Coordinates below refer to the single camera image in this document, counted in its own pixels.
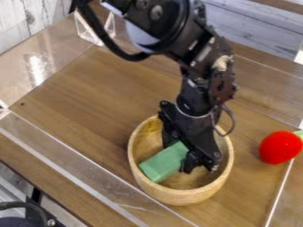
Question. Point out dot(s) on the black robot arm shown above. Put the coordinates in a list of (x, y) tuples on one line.
[(170, 27)]

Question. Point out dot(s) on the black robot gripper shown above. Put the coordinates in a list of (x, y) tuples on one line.
[(195, 132)]

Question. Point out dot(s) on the red strawberry toy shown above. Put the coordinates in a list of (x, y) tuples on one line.
[(280, 147)]

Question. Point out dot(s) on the brown wooden bowl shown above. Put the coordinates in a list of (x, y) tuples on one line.
[(179, 189)]

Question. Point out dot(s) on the clear acrylic corner bracket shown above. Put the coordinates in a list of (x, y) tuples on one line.
[(86, 31)]

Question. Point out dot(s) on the green rectangular block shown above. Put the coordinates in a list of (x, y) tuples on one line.
[(165, 163)]

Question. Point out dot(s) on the black metal table leg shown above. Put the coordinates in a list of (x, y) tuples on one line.
[(37, 195)]

